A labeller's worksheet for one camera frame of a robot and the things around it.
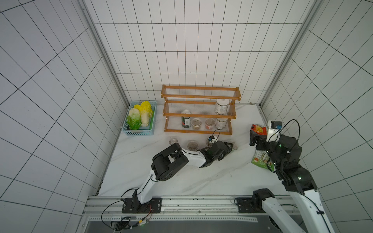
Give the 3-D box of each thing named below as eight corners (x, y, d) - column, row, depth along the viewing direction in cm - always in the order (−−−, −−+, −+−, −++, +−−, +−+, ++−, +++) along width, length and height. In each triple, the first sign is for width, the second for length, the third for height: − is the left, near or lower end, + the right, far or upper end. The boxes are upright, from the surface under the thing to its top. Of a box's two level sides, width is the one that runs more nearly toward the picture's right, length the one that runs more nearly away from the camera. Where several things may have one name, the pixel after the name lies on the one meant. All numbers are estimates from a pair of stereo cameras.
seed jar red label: (189, 154, 93) (189, 150, 89) (186, 145, 97) (186, 141, 93) (199, 151, 94) (199, 147, 90) (195, 142, 98) (196, 138, 94)
